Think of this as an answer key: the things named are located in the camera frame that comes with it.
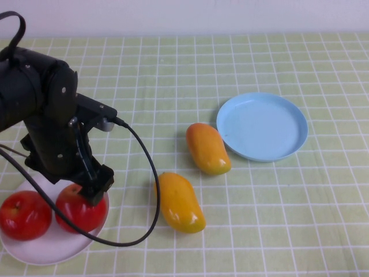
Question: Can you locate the yellow orange plastic mango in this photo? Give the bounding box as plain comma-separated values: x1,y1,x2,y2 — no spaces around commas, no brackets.
186,123,232,176
155,172,207,234

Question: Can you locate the green white checked tablecloth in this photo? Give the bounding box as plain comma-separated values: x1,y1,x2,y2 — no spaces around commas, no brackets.
0,33,369,277

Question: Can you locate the red plastic apple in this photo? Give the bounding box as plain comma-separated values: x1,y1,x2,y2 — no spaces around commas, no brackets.
54,184,108,234
0,190,53,242

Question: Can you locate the light blue round plate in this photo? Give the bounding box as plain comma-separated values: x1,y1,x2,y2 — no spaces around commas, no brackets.
216,92,309,163

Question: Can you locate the white round plate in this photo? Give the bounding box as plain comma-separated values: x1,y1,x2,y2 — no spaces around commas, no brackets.
0,172,110,266

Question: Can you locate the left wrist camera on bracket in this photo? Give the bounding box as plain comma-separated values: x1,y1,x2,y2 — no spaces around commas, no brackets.
75,92,118,133

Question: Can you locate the black left camera cable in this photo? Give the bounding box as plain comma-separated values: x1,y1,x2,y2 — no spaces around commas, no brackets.
0,117,161,248

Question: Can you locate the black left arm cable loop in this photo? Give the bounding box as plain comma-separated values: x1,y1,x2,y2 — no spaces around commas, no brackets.
0,10,27,63

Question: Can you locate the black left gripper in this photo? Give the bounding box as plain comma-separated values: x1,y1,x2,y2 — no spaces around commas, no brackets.
19,123,115,207

